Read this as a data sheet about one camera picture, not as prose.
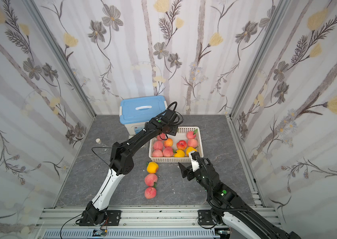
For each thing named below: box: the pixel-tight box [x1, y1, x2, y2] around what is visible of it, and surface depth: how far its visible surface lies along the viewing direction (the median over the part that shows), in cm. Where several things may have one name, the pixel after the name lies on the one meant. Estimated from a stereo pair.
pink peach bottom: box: [144, 186, 158, 200], surface depth 80 cm
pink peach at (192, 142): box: [187, 138, 199, 149], surface depth 100 cm
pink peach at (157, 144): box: [153, 140, 164, 150], surface depth 97 cm
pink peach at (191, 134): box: [186, 128, 198, 139], surface depth 105 cm
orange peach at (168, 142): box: [164, 137, 173, 148], surface depth 100 cm
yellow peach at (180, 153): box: [173, 149, 185, 158], surface depth 95 cm
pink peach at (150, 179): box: [144, 173, 159, 187], surface depth 84 cm
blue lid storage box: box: [119, 95, 169, 135], surface depth 103 cm
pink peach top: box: [152, 148, 164, 157], surface depth 95 cm
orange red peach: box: [176, 139, 187, 150], surface depth 99 cm
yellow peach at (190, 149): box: [185, 146, 198, 157], surface depth 96 cm
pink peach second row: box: [162, 146, 174, 158], surface depth 95 cm
